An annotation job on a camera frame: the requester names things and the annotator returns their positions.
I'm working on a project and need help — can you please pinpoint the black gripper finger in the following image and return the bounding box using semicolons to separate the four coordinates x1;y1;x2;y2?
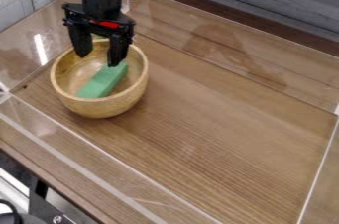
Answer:
68;25;92;57
106;34;132;67

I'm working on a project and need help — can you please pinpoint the light wooden bowl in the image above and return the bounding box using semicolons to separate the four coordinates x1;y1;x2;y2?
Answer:
50;40;148;118

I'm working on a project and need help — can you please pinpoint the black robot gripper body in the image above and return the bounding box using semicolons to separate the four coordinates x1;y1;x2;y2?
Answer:
62;0;134;37

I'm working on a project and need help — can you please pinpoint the black table leg bracket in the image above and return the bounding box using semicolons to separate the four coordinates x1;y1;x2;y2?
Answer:
28;179;77;224

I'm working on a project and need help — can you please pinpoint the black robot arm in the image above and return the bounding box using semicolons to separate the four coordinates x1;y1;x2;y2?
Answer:
62;0;134;67

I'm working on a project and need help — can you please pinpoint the green rectangular block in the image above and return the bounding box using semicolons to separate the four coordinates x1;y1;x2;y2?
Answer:
76;61;128;99

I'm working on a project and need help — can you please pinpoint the clear acrylic enclosure wall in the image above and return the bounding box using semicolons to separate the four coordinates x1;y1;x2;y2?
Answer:
0;0;339;224

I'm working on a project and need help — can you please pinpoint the black cable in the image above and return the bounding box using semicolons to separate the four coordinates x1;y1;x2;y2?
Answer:
0;198;24;224

